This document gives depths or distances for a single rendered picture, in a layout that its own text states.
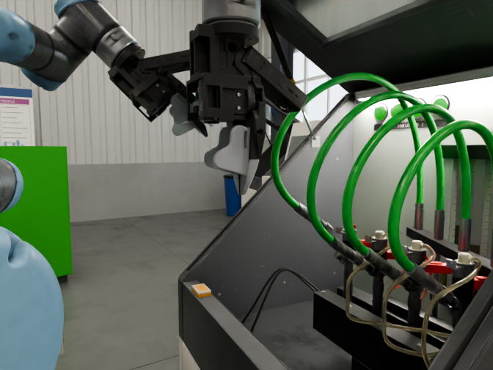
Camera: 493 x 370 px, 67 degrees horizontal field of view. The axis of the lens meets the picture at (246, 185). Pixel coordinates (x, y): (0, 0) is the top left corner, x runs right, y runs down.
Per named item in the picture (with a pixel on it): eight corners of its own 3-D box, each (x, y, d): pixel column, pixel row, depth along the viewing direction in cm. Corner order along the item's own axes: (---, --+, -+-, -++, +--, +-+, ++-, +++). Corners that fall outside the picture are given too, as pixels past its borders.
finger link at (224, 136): (201, 194, 51) (199, 125, 50) (240, 191, 54) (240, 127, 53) (209, 196, 48) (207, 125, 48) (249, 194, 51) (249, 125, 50)
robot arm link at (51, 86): (-5, 56, 65) (37, 9, 64) (32, 69, 76) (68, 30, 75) (28, 88, 65) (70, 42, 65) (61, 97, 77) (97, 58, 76)
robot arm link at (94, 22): (61, 23, 75) (90, -8, 74) (102, 63, 76) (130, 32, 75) (40, 9, 67) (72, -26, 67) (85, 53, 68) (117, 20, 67)
